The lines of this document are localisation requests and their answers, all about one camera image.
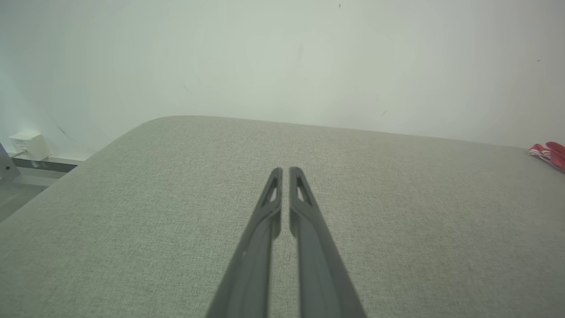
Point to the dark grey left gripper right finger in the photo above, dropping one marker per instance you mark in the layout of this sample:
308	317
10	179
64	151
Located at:
322	274

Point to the dark wall baseboard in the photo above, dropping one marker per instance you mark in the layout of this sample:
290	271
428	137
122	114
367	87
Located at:
44	165

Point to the white wall box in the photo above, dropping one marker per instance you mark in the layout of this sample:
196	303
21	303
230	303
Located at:
31	145

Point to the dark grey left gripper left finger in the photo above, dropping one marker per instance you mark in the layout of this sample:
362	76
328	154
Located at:
251	265

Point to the red Bulls basketball jersey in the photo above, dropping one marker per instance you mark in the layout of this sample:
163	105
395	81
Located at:
551	154

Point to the grey metal table leg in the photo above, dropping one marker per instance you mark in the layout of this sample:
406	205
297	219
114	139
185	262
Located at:
6	168

